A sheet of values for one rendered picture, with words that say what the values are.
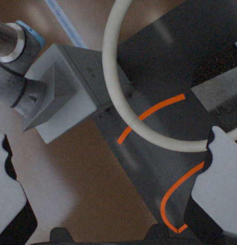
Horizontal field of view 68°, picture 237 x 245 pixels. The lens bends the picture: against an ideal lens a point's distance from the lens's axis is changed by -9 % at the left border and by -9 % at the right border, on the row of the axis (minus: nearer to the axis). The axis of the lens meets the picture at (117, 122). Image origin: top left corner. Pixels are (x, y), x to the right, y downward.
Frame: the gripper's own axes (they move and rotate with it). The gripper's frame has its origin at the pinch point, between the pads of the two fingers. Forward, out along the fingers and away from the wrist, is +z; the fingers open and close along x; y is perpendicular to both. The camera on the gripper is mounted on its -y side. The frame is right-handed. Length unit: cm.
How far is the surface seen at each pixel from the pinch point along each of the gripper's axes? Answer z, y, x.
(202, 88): 77, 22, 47
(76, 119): 75, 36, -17
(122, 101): 28.3, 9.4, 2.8
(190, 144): 28.9, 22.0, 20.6
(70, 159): 159, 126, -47
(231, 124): 65, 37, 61
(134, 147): 139, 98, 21
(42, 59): 87, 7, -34
